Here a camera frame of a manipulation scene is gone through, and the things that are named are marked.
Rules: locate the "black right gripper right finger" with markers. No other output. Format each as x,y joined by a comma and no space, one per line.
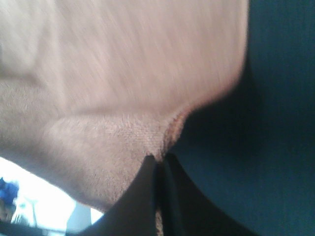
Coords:
187,212

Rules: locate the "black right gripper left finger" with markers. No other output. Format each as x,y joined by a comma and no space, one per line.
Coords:
134,214

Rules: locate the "brown towel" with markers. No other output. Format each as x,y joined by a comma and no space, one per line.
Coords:
89,88

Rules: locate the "dark table cloth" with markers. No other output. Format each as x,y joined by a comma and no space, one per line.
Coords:
252,153

